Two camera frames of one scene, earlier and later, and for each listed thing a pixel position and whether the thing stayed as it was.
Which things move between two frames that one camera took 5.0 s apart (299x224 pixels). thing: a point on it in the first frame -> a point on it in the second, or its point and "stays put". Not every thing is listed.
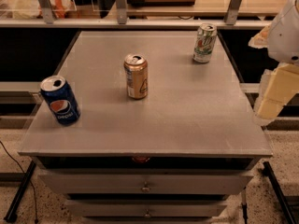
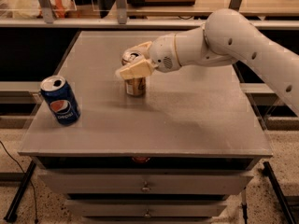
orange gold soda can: (136, 69) stays put
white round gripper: (286, 35) -> (163, 54)
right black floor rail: (278, 192) stays put
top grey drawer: (113, 182) stays put
